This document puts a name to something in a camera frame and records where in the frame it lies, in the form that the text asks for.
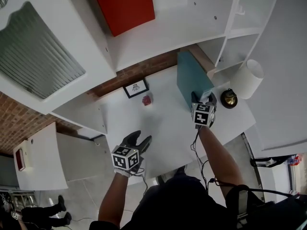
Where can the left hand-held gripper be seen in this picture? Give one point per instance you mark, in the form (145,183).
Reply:
(123,159)

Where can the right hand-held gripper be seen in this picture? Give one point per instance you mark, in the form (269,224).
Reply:
(202,115)

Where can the teal box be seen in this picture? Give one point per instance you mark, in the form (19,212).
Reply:
(189,78)

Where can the person's right forearm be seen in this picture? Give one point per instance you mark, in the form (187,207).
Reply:
(220,164)

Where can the person's left forearm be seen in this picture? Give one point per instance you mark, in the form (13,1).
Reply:
(112,200)

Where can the white desk with drawers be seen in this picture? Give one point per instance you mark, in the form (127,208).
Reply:
(168,128)

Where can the small red ornament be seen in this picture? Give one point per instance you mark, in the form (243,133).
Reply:
(147,100)

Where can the white table lamp brass base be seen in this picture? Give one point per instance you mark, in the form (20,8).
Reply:
(248,80)

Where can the black framed picture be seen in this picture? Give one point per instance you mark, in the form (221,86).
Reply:
(136,88)

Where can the person's black clothing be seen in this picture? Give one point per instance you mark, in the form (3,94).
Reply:
(180,205)

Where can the white shelf cabinet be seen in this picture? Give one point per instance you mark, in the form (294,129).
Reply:
(168,20)

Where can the white side cabinet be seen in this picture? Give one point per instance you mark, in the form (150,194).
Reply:
(40,157)

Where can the red label plastic bottles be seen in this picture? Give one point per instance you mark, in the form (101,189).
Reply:
(296,159)

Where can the red panel sign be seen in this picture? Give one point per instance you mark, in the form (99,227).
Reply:
(124,11)

